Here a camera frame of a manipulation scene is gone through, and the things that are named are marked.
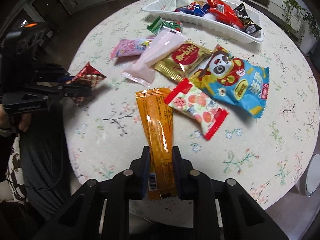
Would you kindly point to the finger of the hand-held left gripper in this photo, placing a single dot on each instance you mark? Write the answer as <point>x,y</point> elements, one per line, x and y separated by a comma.
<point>53,71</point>
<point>75,91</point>

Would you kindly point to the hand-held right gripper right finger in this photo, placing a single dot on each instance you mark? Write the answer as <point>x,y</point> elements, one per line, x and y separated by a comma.
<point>178,172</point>

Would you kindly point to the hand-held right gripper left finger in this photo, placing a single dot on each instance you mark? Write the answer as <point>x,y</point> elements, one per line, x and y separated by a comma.
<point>145,170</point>

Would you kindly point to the red-brown triangular snack packet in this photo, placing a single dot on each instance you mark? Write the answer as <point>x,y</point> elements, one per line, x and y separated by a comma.
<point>90,77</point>

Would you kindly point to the orange snack packet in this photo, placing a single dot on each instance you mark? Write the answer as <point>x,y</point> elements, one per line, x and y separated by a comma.
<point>157,125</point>

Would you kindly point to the strawberry print snack packet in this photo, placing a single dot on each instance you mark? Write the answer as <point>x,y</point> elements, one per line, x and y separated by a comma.
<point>197,107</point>

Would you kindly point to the pink cartoon snack packet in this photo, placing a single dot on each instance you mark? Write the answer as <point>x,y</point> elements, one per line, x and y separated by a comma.
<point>130,47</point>

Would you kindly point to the pale pink snack packet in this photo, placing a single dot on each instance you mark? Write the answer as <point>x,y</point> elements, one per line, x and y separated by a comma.
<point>155,55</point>

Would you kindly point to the blue panda snack packet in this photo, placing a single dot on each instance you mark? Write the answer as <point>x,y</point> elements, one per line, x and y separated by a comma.
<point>232,85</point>

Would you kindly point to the green snack packet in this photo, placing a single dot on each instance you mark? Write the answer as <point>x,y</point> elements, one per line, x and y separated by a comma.
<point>160,25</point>

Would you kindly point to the gold and red snack packet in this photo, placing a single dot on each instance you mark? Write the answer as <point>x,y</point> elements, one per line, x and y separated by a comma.
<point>185,60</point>

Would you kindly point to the white plastic tray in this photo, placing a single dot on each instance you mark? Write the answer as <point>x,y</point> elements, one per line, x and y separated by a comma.
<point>160,6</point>

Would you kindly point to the pale white snack packet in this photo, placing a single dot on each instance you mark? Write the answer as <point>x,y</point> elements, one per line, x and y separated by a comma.
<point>180,1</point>

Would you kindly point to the large red snack packet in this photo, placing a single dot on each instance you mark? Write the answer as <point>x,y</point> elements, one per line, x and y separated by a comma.
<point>222,13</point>

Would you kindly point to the black snack packet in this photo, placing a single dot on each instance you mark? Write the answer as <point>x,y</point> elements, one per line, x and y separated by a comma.
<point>248,22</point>

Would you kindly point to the person's left hand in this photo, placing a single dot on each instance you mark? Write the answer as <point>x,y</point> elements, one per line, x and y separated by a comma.
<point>23,122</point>

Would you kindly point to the person's grey clothing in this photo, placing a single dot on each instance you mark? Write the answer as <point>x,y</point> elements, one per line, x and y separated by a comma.
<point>45,155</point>

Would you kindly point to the floral tablecloth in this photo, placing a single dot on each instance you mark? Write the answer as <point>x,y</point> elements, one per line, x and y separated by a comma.
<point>250,142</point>

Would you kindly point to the brown white patterned cloth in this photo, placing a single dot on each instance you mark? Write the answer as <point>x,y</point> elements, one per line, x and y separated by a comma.
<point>16,170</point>

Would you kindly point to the grey cylindrical bin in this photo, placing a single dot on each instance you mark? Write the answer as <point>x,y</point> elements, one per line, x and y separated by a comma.
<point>312,175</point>

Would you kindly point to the bushy plant in white pot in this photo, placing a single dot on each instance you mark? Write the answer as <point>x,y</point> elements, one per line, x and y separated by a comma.
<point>311,32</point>

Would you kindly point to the trailing plant on console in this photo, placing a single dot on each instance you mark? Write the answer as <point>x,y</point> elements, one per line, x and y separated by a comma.
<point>291,10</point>

